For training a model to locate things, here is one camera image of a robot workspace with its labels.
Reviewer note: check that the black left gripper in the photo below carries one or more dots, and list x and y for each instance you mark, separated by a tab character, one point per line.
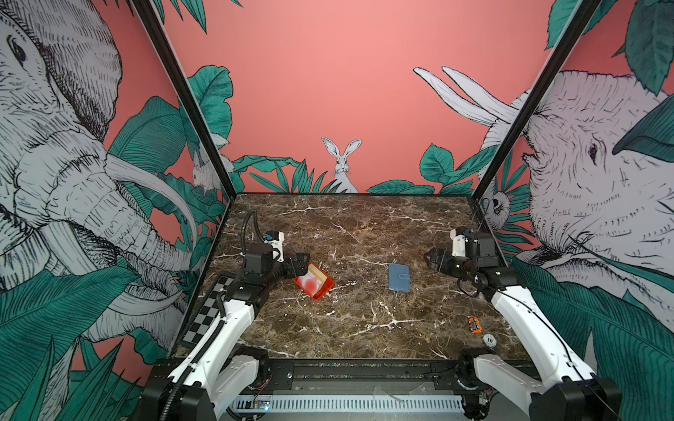
302	266

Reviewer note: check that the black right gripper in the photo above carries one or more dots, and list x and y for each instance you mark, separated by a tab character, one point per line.
446	267

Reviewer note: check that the blue card holder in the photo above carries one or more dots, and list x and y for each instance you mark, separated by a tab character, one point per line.
399	277

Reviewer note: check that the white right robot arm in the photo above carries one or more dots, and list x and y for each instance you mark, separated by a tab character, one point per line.
566	389

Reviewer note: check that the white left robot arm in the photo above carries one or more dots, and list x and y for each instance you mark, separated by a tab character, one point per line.
209	379

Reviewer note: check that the orange toy car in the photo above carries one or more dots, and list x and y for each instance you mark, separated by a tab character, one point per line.
475	325

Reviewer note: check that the white round token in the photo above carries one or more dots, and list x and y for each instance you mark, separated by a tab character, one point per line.
490	341

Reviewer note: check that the black white checkerboard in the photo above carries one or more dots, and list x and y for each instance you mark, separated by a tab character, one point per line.
207	312

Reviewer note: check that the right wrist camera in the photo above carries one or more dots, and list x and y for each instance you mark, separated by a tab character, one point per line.
459	237

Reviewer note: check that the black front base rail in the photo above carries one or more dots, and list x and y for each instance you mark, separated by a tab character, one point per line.
352	376

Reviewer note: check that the white slotted cable duct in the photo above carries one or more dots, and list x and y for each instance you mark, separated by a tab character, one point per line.
278	404

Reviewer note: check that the black right corner frame post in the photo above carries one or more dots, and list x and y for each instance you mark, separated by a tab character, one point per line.
572	32

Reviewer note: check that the black corner frame post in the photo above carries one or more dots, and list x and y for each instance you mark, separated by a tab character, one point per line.
572	32
160	40

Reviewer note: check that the black left corner frame post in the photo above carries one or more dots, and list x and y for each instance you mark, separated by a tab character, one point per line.
160	40

